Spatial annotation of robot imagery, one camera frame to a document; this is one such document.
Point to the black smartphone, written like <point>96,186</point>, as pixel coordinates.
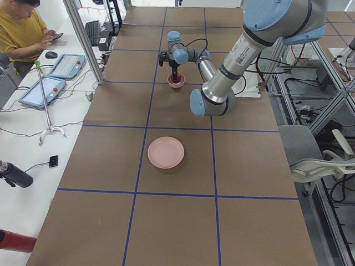
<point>57,36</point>

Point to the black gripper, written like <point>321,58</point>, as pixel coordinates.
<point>173,65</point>

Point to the pink plate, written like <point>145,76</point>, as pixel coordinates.
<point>165,152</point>

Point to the black computer mouse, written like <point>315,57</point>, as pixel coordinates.
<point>51,55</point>

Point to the black keyboard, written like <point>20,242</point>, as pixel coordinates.
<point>92,30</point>

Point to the aluminium frame post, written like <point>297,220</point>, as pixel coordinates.
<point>79,29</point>

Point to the white office chair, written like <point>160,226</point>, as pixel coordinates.
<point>307,162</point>

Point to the upper blue teach pendant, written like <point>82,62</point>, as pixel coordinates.
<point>67,66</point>

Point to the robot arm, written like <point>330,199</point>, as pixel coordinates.
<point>295,22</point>

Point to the person in yellow shirt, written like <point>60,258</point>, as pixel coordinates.
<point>24,34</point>

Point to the red apple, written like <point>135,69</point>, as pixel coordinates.
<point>174,78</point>

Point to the small black square device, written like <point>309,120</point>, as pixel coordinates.
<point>53,161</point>

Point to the white camera mast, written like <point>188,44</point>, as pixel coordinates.
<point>247,86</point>

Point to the metal stand with green clip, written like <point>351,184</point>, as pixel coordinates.
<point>50,128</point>

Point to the red bottle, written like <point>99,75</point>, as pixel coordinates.
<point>17,242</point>

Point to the pink bowl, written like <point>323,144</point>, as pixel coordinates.
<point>175,85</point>

